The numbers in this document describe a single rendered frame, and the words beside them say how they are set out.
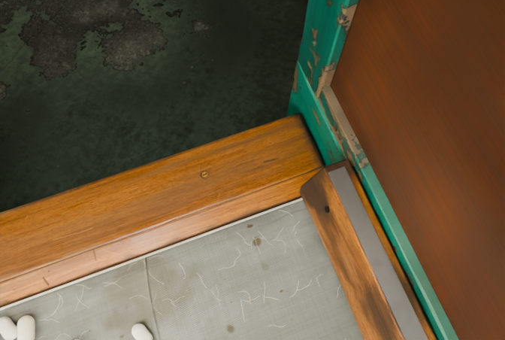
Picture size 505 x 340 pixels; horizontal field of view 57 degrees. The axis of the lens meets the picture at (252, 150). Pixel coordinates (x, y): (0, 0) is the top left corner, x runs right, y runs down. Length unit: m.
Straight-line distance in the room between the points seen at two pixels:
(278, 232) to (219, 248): 0.08
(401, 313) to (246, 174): 0.27
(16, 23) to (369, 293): 1.63
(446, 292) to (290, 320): 0.21
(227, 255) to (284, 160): 0.15
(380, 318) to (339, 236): 0.10
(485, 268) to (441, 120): 0.13
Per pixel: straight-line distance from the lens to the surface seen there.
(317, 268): 0.65
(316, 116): 0.64
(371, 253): 0.54
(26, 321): 0.67
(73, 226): 0.66
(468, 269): 0.46
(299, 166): 0.65
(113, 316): 0.65
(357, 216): 0.54
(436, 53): 0.38
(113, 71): 1.68
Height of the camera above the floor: 1.37
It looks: 67 degrees down
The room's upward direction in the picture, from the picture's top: 2 degrees clockwise
